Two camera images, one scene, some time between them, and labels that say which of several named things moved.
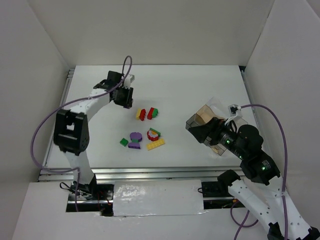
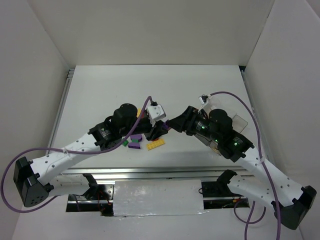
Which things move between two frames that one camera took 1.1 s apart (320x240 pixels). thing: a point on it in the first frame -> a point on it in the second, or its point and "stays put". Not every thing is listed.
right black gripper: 210,132 -> 188,120
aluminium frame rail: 139,174 stays put
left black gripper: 124,96 -> 155,130
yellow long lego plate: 155,143 stays put
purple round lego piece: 136,135 stays put
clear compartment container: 214,107 stays put
